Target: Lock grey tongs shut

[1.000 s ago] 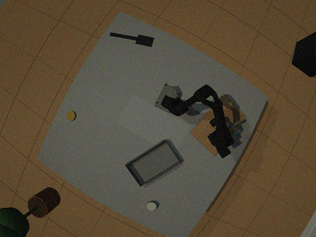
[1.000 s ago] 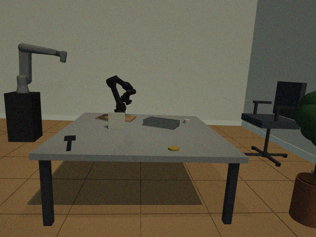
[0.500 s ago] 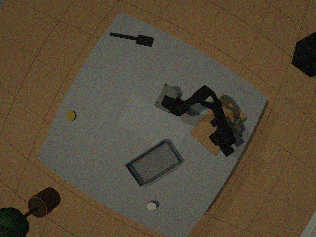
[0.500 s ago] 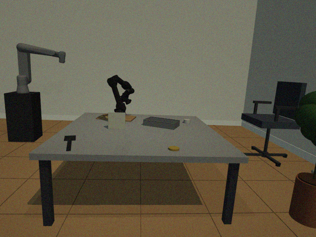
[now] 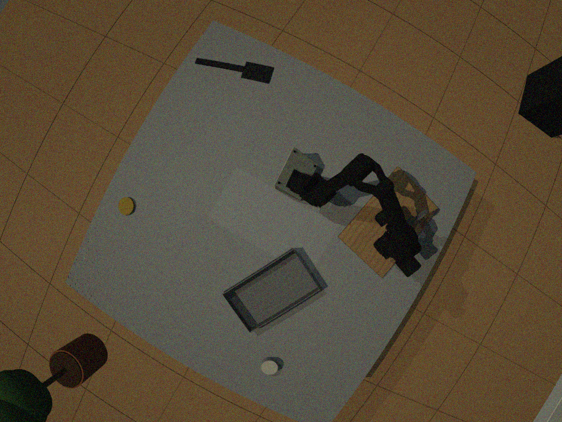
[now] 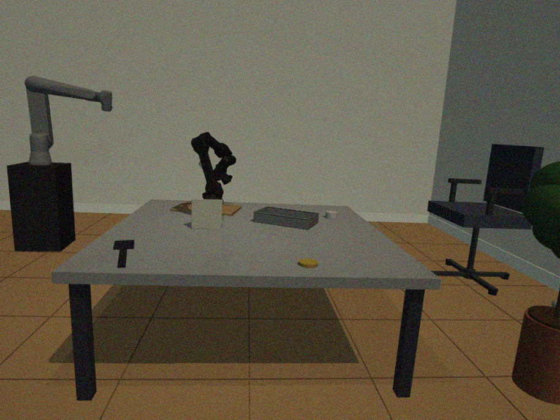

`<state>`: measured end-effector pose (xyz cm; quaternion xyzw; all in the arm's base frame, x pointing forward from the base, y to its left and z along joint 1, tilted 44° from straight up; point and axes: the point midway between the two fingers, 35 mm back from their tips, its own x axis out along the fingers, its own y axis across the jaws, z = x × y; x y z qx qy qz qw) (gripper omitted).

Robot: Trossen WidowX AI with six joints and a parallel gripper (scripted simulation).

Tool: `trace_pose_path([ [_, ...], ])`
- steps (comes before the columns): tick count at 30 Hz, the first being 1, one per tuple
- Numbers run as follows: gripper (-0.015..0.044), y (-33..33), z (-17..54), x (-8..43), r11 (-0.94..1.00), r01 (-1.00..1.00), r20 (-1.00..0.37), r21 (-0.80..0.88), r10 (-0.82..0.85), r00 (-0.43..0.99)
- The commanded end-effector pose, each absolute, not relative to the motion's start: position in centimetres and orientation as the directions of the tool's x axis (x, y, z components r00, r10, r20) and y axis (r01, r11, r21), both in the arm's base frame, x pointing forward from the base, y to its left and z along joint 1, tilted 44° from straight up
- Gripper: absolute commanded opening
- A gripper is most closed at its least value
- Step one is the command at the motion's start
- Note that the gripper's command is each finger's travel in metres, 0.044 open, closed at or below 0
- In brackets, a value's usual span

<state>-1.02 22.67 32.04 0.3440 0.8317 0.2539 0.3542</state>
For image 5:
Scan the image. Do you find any wooden board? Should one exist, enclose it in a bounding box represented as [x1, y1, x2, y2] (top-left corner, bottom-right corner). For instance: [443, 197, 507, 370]
[338, 167, 438, 277]

